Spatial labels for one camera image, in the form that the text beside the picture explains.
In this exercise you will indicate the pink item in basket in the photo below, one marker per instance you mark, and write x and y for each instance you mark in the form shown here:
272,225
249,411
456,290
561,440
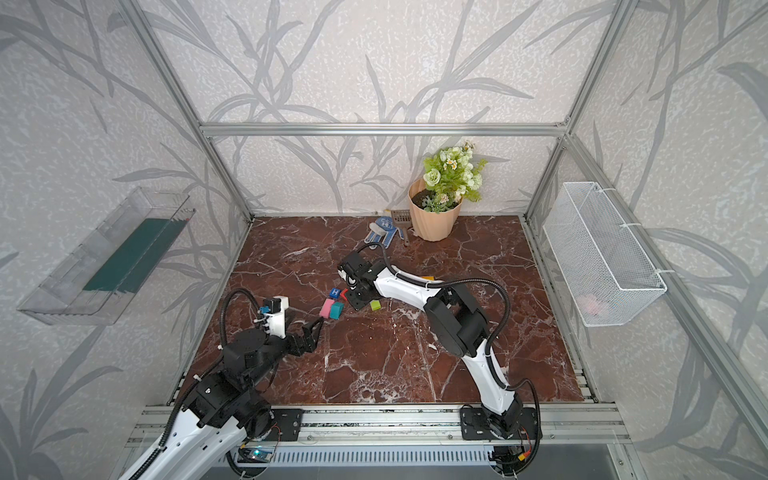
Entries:
590,305

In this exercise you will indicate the beige flower pot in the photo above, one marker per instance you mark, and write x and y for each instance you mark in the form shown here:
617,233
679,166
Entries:
430,226

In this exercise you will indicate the green mat in tray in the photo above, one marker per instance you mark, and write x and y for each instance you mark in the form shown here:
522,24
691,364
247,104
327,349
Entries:
132,263

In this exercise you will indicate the green white artificial flowers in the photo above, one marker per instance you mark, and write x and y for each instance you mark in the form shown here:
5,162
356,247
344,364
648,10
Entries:
451,176

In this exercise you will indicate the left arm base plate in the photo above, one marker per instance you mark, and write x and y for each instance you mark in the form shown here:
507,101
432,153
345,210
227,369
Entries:
282,423

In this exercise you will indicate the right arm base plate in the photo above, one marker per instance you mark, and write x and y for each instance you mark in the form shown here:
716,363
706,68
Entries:
475,425

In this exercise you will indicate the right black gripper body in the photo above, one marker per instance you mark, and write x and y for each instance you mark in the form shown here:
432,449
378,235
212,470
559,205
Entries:
357,294

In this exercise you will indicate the pink block upright left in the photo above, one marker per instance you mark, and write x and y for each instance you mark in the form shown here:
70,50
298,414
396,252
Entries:
326,308

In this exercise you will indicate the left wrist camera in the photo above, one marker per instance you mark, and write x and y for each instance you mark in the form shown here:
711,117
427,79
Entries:
274,311

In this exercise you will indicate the blue white garden glove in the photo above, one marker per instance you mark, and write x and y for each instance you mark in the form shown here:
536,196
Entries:
383,230

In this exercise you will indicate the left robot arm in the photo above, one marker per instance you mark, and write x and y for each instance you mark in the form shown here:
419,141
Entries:
223,407

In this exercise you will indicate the clear plastic wall tray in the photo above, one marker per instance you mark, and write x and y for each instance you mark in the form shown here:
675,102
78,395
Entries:
60,298

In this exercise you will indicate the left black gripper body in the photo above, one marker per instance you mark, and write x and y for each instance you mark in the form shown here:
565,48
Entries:
297,342

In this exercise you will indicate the left controller board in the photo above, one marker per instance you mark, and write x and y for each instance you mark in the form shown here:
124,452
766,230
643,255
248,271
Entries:
258,454

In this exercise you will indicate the white wire mesh basket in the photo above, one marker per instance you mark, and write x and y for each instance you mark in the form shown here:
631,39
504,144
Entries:
598,253

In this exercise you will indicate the teal block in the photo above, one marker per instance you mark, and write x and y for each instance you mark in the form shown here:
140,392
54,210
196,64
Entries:
336,310

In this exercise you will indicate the small brown rake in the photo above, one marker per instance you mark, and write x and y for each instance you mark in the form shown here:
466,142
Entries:
402,221

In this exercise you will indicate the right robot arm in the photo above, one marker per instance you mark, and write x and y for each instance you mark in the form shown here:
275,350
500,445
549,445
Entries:
457,319

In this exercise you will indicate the aluminium frame crossbar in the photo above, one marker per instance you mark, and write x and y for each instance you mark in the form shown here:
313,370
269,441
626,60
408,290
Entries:
212,129

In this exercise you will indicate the aluminium front rail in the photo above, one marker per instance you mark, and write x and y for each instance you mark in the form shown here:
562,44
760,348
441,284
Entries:
439,424

